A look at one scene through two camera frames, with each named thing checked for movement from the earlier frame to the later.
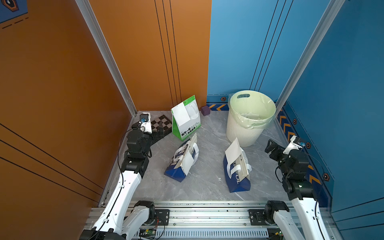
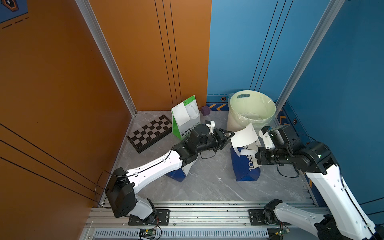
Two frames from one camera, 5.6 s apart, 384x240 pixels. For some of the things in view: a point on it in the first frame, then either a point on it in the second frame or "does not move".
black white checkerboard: [167, 126] does not move
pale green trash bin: [250, 112] does not move
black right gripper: [278, 150] → [260, 157]
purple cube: [205, 110] does not move
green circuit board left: [148, 231] does not move
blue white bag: [237, 173] → [243, 165]
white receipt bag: [233, 151] → [245, 136]
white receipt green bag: [181, 114] does not move
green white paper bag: [186, 117] does not move
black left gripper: [154, 135] → [220, 138]
